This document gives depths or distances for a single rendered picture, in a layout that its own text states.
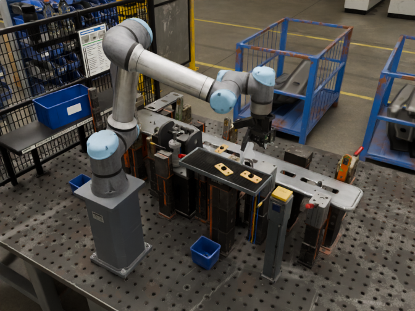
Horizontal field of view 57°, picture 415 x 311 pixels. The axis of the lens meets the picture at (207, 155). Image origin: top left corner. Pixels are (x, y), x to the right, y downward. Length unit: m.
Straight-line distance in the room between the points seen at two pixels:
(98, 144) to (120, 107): 0.16
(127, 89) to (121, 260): 0.74
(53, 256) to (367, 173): 1.80
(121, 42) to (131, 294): 1.02
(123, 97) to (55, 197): 0.99
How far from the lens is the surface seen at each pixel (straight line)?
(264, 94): 1.31
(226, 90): 1.20
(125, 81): 1.46
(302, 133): 3.86
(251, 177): 1.53
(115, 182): 1.55
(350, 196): 1.80
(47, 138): 2.21
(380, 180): 2.49
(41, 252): 2.02
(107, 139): 1.49
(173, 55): 5.38
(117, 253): 1.74
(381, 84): 3.45
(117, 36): 1.30
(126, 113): 1.53
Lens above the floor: 2.07
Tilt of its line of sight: 33 degrees down
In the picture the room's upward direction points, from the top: straight up
